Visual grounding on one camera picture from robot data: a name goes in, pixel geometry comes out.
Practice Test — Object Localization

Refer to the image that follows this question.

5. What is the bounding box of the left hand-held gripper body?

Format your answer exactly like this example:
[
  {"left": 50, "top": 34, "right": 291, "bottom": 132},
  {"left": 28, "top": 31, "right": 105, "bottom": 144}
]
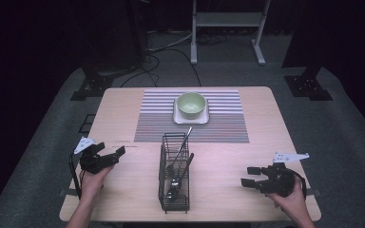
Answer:
[{"left": 73, "top": 136, "right": 121, "bottom": 175}]

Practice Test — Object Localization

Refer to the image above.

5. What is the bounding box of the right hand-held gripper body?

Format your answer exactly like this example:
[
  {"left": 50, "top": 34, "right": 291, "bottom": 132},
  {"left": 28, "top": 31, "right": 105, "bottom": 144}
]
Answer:
[{"left": 256, "top": 151, "right": 311, "bottom": 198}]

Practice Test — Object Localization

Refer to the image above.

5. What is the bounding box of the black wire cutlery basket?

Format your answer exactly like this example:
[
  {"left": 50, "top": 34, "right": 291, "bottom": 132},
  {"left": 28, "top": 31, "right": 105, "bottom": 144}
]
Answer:
[{"left": 158, "top": 132, "right": 191, "bottom": 214}]

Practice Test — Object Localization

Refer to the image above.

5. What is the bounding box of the green bowl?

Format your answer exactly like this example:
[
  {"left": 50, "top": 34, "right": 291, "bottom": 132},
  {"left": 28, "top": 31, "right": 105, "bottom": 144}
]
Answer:
[{"left": 176, "top": 91, "right": 207, "bottom": 121}]

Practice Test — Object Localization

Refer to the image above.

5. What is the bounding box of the person's left hand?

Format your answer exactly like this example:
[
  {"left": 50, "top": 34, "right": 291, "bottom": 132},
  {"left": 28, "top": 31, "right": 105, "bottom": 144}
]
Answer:
[{"left": 79, "top": 164, "right": 115, "bottom": 199}]

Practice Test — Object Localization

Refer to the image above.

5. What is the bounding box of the person's right hand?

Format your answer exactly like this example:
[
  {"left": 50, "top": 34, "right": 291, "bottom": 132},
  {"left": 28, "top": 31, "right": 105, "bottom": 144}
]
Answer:
[{"left": 266, "top": 175, "right": 310, "bottom": 219}]

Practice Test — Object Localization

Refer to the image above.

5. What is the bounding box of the striped placemat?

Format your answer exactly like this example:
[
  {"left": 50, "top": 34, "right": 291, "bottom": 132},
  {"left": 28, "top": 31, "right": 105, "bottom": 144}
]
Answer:
[{"left": 133, "top": 89, "right": 250, "bottom": 144}]

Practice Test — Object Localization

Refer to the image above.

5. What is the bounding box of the black stand base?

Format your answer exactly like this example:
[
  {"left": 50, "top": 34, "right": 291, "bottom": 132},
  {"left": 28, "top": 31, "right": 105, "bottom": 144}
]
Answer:
[
  {"left": 70, "top": 63, "right": 115, "bottom": 102},
  {"left": 283, "top": 65, "right": 334, "bottom": 102}
]

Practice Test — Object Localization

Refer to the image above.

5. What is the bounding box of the short shiny spoon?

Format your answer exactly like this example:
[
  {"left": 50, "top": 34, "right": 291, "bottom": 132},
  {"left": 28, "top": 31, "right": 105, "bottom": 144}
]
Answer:
[{"left": 170, "top": 177, "right": 183, "bottom": 192}]

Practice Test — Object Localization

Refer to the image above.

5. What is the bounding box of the white square plate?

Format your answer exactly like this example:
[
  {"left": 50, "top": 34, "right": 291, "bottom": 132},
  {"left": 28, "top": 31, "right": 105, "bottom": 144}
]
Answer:
[{"left": 172, "top": 98, "right": 210, "bottom": 125}]

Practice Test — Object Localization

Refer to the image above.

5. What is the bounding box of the white metal stand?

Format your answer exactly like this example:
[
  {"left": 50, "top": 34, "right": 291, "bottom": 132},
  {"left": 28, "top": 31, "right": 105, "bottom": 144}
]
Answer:
[{"left": 189, "top": 0, "right": 272, "bottom": 67}]

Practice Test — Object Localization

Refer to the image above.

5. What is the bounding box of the left hand-held gripper cable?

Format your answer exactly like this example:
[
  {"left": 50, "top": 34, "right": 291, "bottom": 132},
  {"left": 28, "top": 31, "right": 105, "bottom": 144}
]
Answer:
[{"left": 68, "top": 151, "right": 84, "bottom": 200}]

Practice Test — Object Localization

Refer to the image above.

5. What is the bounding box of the silver-handled spoon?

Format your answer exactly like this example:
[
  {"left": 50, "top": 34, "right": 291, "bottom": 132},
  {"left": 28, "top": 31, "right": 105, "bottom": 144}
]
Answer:
[{"left": 165, "top": 126, "right": 194, "bottom": 177}]

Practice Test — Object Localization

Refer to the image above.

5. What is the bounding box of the black floor cable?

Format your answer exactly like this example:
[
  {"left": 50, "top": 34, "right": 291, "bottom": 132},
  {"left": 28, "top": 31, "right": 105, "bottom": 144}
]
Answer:
[{"left": 119, "top": 47, "right": 202, "bottom": 88}]

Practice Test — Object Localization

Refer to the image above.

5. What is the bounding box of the grey floor cable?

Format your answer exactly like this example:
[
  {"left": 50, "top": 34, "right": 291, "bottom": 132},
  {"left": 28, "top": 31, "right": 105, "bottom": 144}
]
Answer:
[{"left": 145, "top": 30, "right": 193, "bottom": 53}]

